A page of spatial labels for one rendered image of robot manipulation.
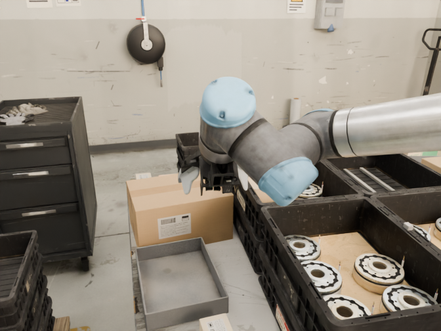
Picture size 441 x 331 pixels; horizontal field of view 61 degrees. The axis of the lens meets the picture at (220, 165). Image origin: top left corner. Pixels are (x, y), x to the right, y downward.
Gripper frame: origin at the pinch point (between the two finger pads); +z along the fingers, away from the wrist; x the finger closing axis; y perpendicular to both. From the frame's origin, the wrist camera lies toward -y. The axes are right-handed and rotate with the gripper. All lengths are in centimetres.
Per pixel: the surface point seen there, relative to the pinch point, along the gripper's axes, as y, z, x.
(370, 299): 28.6, 2.2, 30.5
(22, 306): 19, 58, -61
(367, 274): 23.7, 2.4, 31.3
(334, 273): 22.7, 3.7, 24.5
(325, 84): -211, 271, 165
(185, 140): -90, 159, -2
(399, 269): 23.2, 3.6, 39.3
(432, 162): -17, 44, 87
